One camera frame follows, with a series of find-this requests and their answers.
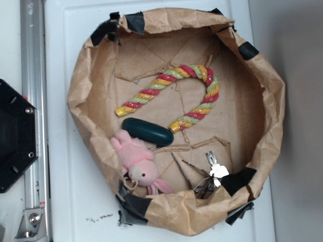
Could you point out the multicolored twisted rope toy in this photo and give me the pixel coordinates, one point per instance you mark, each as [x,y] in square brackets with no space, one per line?
[165,79]

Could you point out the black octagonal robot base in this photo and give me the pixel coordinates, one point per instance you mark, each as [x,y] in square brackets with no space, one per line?
[18,136]

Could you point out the brown paper bag bin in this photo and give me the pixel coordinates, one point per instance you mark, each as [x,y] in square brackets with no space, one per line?
[244,129]

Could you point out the dark green oval handle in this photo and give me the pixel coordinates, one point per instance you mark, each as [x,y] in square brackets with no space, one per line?
[147,131]

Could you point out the metal corner bracket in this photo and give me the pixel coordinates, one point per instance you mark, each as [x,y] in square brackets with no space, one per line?
[32,226]

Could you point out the aluminum extrusion rail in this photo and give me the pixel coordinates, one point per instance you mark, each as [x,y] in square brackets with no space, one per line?
[37,188]

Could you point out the pink plush bunny toy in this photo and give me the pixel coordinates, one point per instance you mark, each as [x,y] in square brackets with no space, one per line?
[138,163]

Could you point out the silver key bunch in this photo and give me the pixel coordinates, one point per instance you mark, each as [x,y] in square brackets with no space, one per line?
[212,178]

